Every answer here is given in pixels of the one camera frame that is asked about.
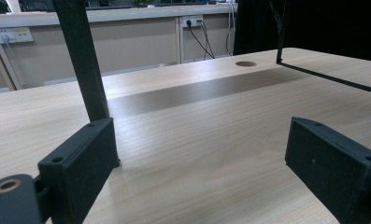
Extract black cables from wall socket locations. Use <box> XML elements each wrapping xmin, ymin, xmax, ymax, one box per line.
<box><xmin>186</xmin><ymin>20</ymin><xmax>216</xmax><ymax>61</ymax></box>

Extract wall socket with black plugs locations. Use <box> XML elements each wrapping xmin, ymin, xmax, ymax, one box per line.
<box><xmin>182</xmin><ymin>14</ymin><xmax>205</xmax><ymax>29</ymax></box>

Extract white wall socket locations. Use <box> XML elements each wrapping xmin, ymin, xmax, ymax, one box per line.
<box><xmin>0</xmin><ymin>26</ymin><xmax>35</xmax><ymax>45</ymax></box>

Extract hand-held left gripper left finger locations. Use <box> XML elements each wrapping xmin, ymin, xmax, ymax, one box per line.
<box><xmin>37</xmin><ymin>117</ymin><xmax>121</xmax><ymax>224</ymax></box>

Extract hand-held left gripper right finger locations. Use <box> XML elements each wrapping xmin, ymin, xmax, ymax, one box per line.
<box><xmin>284</xmin><ymin>116</ymin><xmax>371</xmax><ymax>224</ymax></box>

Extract white hanging cable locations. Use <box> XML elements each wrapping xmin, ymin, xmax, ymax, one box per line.
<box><xmin>225</xmin><ymin>1</ymin><xmax>237</xmax><ymax>58</ymax></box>

